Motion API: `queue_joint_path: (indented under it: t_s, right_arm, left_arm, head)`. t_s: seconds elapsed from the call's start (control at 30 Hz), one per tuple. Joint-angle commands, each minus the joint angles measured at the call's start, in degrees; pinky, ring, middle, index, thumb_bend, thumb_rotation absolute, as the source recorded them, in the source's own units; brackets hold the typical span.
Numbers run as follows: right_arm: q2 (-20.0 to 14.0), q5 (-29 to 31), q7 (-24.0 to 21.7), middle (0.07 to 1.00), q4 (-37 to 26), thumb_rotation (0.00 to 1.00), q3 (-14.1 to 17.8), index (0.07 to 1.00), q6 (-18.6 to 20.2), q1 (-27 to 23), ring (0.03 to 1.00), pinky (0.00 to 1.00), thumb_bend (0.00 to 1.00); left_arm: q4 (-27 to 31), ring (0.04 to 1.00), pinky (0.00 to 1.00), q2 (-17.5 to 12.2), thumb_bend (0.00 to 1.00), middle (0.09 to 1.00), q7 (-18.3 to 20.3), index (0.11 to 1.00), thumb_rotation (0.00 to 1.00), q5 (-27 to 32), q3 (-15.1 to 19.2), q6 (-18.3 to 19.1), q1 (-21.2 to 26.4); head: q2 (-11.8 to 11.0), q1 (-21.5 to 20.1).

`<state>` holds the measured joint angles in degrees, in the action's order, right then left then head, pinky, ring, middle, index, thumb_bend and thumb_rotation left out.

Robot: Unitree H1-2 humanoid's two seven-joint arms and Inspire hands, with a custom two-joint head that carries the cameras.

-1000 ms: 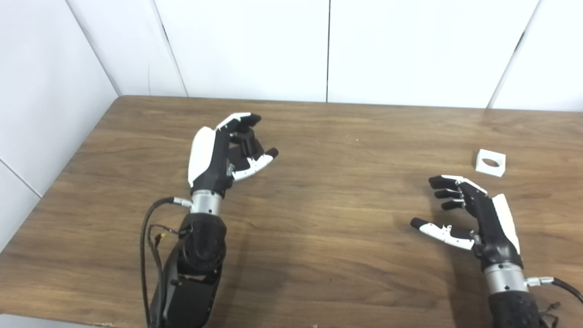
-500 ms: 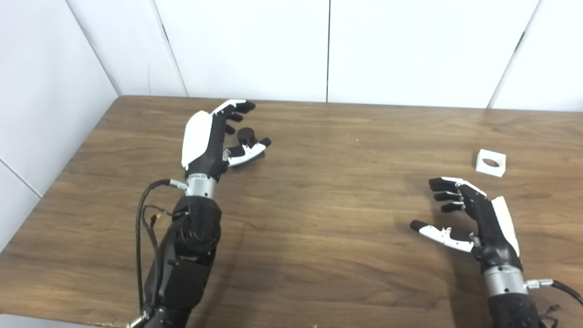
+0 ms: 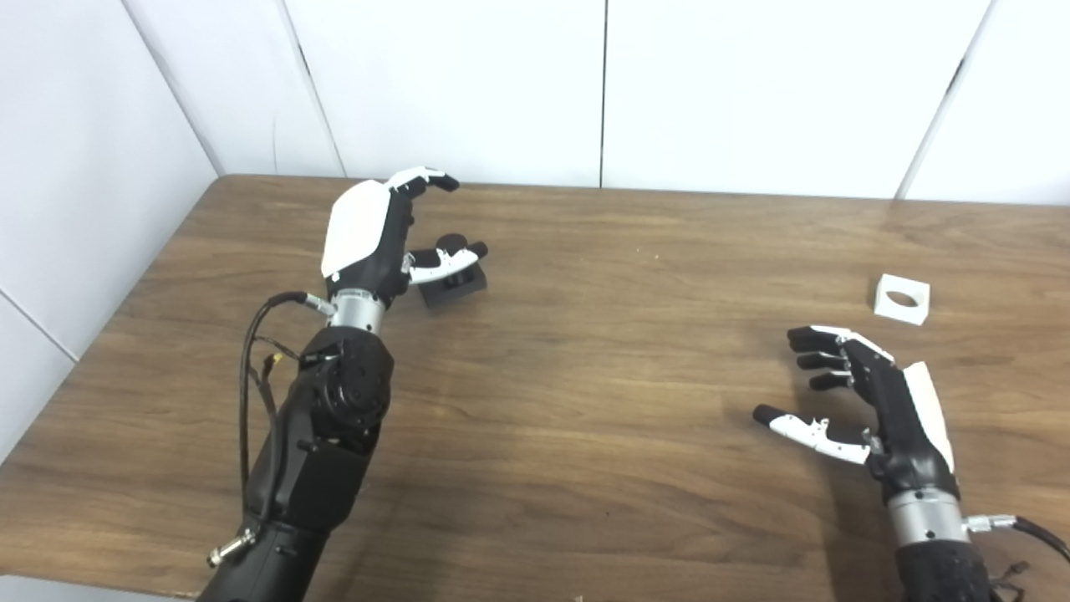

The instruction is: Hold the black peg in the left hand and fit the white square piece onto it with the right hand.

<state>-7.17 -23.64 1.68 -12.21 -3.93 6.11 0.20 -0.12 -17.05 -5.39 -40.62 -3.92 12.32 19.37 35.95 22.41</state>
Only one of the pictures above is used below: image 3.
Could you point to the white and black left hand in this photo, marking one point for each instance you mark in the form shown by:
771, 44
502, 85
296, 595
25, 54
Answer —
359, 234

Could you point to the white and black right hand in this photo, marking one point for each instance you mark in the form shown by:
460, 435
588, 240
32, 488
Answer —
907, 426

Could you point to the black peg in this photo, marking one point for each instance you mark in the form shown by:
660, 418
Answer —
456, 288

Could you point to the white square piece with hole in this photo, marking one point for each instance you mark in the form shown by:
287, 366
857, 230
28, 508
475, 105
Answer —
915, 314

